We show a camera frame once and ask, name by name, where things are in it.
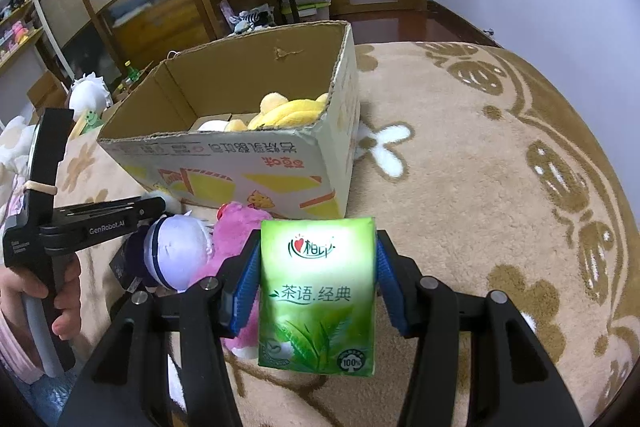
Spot white navy plush doll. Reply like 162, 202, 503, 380
121, 210, 217, 293

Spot grey cable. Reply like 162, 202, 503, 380
22, 296, 67, 378

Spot white fluffy plush toy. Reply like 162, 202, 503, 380
67, 71, 114, 128

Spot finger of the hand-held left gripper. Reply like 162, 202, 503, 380
131, 195, 169, 234

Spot green tissue pack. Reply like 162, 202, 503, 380
257, 217, 377, 378

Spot wall shelf with toys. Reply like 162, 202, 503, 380
0, 0, 47, 72

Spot yellow plush toy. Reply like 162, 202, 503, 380
224, 92, 331, 132

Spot printed cardboard box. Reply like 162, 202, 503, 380
96, 20, 362, 222

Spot cream plush toy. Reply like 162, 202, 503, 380
0, 116, 37, 188

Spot plain brown cardboard box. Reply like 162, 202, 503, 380
26, 71, 70, 110

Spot person's left hand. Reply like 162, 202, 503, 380
0, 258, 83, 342

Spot striped plush toy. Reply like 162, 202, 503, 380
230, 6, 277, 34

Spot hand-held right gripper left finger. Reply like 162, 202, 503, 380
57, 229, 264, 427

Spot green bottle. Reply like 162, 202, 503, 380
122, 60, 142, 88

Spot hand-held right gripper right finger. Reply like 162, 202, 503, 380
375, 229, 586, 427

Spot pink plush toy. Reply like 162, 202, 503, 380
192, 201, 275, 360

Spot person's left forearm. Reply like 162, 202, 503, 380
0, 309, 43, 385

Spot white curved pole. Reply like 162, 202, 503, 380
24, 0, 75, 84

